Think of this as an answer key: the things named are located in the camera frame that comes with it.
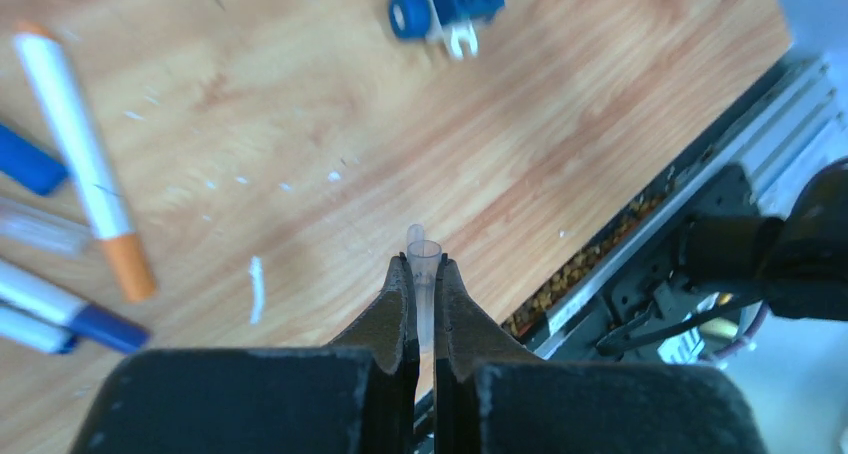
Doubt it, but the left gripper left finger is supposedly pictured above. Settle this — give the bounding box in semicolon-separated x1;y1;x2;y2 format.
329;254;420;453

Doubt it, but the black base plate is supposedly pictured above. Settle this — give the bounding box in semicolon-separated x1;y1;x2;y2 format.
520;124;847;364

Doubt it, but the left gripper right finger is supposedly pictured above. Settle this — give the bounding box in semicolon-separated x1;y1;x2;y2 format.
433;254;540;453

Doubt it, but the purple tip white marker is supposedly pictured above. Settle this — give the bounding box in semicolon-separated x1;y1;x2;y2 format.
1;261;150;354

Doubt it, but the clear pen cap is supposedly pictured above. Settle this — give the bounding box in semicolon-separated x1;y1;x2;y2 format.
405;224;442;353

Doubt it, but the navy cap marker lower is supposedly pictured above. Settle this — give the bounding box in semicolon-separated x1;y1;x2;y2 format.
1;305;79;355

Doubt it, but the blue red toy robot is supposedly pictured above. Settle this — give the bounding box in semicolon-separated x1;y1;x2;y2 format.
387;0;505;60

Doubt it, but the white paper scrap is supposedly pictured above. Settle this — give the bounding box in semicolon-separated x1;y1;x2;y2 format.
248;256;266;325

